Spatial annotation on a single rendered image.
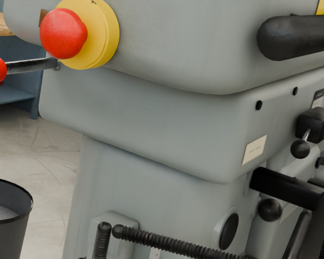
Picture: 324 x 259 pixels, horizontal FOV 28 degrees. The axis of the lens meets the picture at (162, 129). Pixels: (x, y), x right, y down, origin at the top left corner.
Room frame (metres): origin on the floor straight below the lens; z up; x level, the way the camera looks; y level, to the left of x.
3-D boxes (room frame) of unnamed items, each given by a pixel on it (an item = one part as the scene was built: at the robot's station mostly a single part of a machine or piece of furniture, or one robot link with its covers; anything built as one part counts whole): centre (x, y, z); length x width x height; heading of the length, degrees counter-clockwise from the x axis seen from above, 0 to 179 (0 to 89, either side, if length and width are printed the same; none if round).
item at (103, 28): (0.53, 0.08, 1.76); 0.06 x 0.02 x 0.06; 65
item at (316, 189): (0.70, -0.15, 1.60); 0.08 x 0.02 x 0.04; 65
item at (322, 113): (0.74, -0.17, 1.66); 0.12 x 0.04 x 0.04; 155
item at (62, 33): (0.51, 0.09, 1.76); 0.04 x 0.03 x 0.04; 65
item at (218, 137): (0.78, -0.04, 1.68); 0.34 x 0.24 x 0.10; 155
